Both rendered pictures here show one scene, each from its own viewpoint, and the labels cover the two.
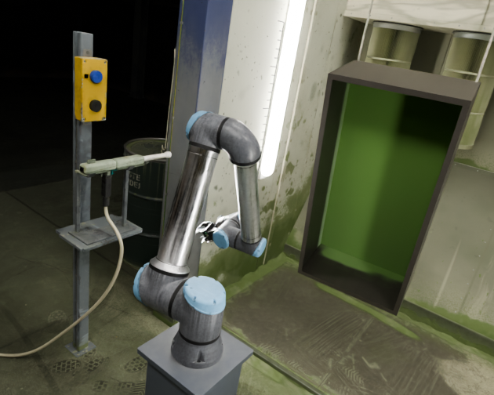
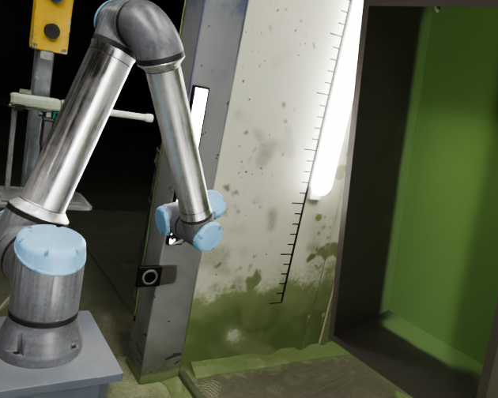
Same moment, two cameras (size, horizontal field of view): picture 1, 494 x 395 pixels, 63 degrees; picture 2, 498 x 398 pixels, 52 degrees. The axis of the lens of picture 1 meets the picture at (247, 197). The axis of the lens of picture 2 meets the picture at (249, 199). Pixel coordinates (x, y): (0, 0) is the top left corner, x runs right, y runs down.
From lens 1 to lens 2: 0.89 m
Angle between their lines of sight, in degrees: 23
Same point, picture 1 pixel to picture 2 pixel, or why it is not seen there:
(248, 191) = (167, 118)
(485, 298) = not seen: outside the picture
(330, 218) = (402, 266)
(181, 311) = (9, 264)
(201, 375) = (7, 373)
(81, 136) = (36, 72)
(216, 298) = (53, 249)
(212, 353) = (39, 347)
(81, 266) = not seen: hidden behind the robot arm
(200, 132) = (102, 20)
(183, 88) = (186, 38)
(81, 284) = not seen: hidden behind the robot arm
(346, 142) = (424, 135)
